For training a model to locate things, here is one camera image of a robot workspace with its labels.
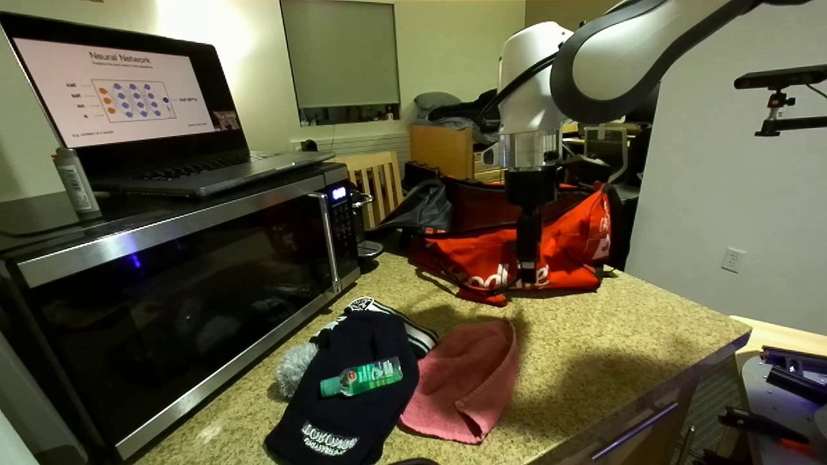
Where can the black open laptop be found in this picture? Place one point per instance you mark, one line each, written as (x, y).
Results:
(112, 93)

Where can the wooden slat-back chair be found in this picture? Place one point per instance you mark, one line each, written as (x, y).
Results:
(379, 184)

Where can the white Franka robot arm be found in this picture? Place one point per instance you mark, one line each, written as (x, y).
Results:
(621, 53)

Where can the white wall outlet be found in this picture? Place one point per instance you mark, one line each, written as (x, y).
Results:
(732, 258)

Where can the black steel microwave oven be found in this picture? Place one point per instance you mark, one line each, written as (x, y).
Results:
(171, 292)

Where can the grey fluffy pompom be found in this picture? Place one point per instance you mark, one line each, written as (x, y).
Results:
(295, 369)

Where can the grey window blind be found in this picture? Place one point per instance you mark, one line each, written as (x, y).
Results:
(339, 55)

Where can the black camera on mount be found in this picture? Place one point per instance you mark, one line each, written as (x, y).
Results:
(780, 78)

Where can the black white striped knit hat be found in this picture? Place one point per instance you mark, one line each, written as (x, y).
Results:
(417, 336)

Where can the black orange hand tools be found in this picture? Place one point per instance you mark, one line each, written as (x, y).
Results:
(764, 423)

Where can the white tool tray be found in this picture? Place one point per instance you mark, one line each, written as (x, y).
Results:
(777, 388)

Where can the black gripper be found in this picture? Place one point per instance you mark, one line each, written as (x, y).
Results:
(532, 184)

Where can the grey pillow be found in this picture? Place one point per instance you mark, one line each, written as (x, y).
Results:
(436, 102)

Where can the black clothing pile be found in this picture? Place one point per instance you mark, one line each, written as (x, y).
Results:
(475, 108)

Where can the grey backpack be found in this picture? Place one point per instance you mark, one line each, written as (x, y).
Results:
(428, 206)

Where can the red duffel bag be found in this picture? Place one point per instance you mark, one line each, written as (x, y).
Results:
(577, 249)

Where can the wooden dresser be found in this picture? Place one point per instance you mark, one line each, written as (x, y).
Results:
(449, 150)

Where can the grey office chair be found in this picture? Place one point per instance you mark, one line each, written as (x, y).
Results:
(608, 150)

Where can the pink towel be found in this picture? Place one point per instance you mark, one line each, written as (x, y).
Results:
(462, 383)

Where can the green tube package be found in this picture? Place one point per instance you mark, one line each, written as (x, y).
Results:
(364, 378)

